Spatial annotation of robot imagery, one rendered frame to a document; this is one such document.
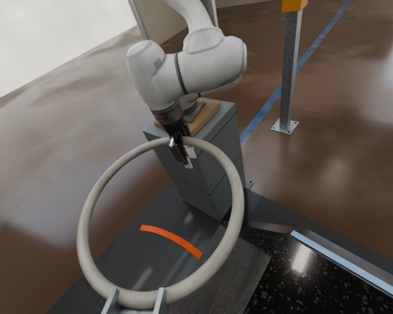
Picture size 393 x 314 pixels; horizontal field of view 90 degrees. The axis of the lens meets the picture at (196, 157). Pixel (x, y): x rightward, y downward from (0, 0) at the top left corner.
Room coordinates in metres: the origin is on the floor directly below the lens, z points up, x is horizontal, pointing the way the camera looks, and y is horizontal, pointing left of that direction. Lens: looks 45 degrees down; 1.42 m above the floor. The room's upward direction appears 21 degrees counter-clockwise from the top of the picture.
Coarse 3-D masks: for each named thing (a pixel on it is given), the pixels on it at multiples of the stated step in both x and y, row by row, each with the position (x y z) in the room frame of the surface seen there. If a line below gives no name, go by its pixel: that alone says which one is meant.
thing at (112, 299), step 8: (112, 288) 0.16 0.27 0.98; (160, 288) 0.13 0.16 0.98; (112, 296) 0.14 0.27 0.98; (160, 296) 0.11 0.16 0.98; (112, 304) 0.13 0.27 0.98; (160, 304) 0.10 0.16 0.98; (168, 304) 0.10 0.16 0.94; (104, 312) 0.12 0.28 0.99; (112, 312) 0.12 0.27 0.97; (120, 312) 0.12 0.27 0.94; (128, 312) 0.12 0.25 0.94; (136, 312) 0.11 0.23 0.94; (144, 312) 0.10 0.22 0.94; (152, 312) 0.10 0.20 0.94; (160, 312) 0.09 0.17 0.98
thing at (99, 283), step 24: (144, 144) 0.58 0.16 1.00; (192, 144) 0.50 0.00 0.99; (120, 168) 0.53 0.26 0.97; (96, 192) 0.45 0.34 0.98; (240, 192) 0.27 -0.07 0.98; (240, 216) 0.21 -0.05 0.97; (216, 264) 0.13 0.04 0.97; (96, 288) 0.18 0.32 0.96; (120, 288) 0.16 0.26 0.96; (168, 288) 0.13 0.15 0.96; (192, 288) 0.11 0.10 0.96
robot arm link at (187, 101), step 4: (184, 96) 0.87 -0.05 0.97; (188, 96) 0.87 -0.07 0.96; (192, 96) 0.87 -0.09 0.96; (196, 96) 0.87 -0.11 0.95; (180, 100) 0.88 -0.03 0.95; (184, 100) 0.88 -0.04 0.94; (188, 100) 0.88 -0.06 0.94; (192, 100) 0.88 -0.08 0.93; (184, 104) 0.88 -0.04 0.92; (188, 104) 0.89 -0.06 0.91; (192, 104) 0.90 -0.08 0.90; (184, 108) 0.88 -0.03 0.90
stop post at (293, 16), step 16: (288, 0) 1.38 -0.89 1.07; (304, 0) 1.35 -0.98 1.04; (288, 16) 1.39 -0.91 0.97; (288, 32) 1.39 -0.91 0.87; (288, 48) 1.38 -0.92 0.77; (288, 64) 1.37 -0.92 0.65; (288, 80) 1.37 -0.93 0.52; (288, 96) 1.36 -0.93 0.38; (288, 112) 1.35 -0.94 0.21; (272, 128) 1.42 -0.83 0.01; (288, 128) 1.34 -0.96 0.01
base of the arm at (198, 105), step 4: (196, 104) 0.92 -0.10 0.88; (200, 104) 0.95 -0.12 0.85; (204, 104) 0.95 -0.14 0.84; (188, 108) 0.89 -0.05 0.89; (192, 108) 0.89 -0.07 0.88; (196, 108) 0.91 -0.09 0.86; (200, 108) 0.93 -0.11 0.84; (184, 112) 0.88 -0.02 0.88; (188, 112) 0.88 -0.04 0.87; (192, 112) 0.89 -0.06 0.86; (196, 112) 0.89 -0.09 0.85; (184, 116) 0.88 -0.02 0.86; (188, 116) 0.87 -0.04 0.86; (192, 116) 0.87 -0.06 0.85; (188, 120) 0.85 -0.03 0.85; (192, 120) 0.84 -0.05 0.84
